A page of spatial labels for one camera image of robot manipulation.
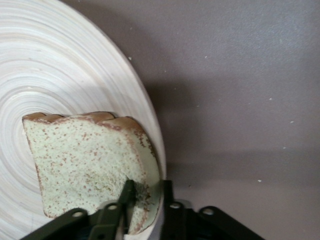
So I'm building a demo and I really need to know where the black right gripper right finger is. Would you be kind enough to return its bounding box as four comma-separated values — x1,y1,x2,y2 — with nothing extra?
159,179,266,240

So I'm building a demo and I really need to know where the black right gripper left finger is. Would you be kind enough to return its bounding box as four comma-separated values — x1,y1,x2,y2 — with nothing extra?
24,179,138,240

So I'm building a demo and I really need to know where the brown bread slice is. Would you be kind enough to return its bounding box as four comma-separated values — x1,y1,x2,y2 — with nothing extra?
21,111,161,236

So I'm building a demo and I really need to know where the round wooden plate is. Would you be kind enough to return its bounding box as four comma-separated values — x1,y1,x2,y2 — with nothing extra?
0,0,167,240

